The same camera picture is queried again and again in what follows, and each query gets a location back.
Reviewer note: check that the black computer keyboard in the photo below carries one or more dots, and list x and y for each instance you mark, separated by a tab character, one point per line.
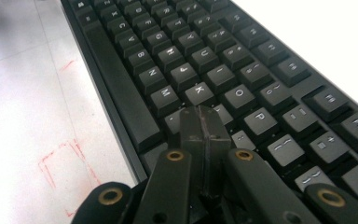
230	62

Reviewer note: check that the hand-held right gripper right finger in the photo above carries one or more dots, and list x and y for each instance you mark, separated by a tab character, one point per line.
217	130

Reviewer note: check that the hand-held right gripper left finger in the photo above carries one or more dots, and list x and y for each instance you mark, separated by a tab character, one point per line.
192	137

